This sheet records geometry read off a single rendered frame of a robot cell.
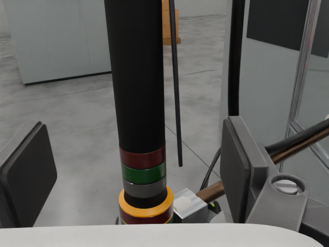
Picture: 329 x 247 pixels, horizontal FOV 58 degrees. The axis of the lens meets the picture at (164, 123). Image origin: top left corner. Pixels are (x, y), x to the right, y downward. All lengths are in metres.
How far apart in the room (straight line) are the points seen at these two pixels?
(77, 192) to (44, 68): 3.35
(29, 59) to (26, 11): 0.79
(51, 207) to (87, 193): 0.32
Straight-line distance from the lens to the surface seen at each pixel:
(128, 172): 0.21
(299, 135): 0.38
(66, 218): 2.61
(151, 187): 0.22
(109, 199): 2.69
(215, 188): 0.30
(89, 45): 5.79
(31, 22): 5.63
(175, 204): 0.27
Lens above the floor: 1.73
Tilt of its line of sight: 27 degrees down
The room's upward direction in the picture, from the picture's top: 1 degrees counter-clockwise
